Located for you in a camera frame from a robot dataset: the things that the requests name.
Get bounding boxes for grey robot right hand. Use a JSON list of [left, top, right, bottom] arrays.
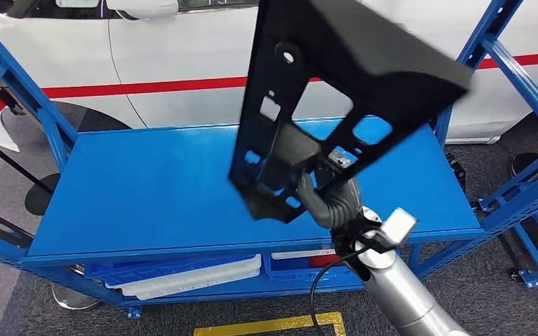
[[296, 147, 360, 208]]

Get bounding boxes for black plastic panel part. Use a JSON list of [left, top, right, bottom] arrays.
[[228, 0, 475, 225]]

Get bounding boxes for red plastic part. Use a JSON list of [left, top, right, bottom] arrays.
[[308, 253, 343, 269]]

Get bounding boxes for blue metal shelf rack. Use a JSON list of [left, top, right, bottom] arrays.
[[0, 0, 538, 321]]

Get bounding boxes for blue wheeled shelf rack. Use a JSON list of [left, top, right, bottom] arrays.
[[510, 199, 538, 289]]

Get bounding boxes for yellow floor tape square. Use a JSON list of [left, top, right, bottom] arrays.
[[193, 311, 347, 336]]

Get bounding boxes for white car red stripe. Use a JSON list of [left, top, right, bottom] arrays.
[[0, 0, 538, 145]]

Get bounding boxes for chrome base stanchion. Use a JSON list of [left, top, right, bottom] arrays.
[[0, 199, 103, 312]]

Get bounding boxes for black base stanchion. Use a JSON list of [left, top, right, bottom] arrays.
[[0, 133, 62, 217]]

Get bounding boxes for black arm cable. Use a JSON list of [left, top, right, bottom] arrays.
[[309, 244, 379, 336]]

